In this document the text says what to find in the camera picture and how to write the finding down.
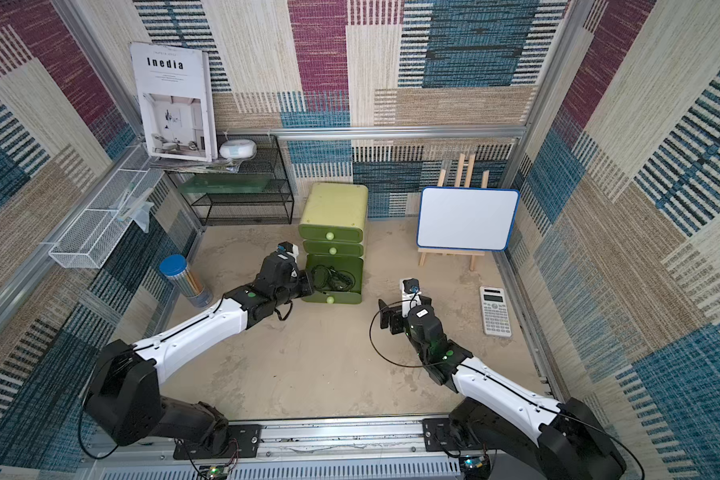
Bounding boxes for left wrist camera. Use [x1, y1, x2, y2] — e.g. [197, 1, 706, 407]
[277, 241, 299, 260]

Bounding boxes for green tray on shelf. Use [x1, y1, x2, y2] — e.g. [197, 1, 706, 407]
[179, 174, 271, 194]

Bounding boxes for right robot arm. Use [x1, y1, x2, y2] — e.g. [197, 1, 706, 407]
[374, 300, 636, 479]

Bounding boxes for white calculator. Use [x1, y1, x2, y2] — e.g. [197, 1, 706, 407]
[480, 286, 512, 338]

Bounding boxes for green drawer cabinet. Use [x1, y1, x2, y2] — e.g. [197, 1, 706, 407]
[299, 182, 369, 246]

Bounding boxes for Inedia magazine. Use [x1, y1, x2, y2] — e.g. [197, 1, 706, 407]
[130, 42, 218, 163]

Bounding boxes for pencil cup blue lid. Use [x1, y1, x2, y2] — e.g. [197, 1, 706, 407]
[159, 254, 213, 308]

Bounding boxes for blue framed whiteboard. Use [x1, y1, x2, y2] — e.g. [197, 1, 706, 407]
[416, 187, 520, 251]

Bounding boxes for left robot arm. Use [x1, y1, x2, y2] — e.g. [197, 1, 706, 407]
[82, 242, 314, 457]

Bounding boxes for black earphones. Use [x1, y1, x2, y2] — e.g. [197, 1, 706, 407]
[329, 267, 356, 292]
[311, 265, 332, 291]

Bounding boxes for black wire mesh shelf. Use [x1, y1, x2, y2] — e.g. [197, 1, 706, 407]
[156, 135, 295, 226]

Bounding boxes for white oval box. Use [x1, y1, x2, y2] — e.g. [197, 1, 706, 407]
[219, 139, 257, 161]

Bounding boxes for white wire basket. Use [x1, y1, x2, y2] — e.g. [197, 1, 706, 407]
[49, 146, 163, 269]

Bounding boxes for green drawer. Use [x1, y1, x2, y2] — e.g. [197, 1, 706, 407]
[303, 240, 364, 258]
[303, 254, 364, 305]
[298, 223, 364, 243]

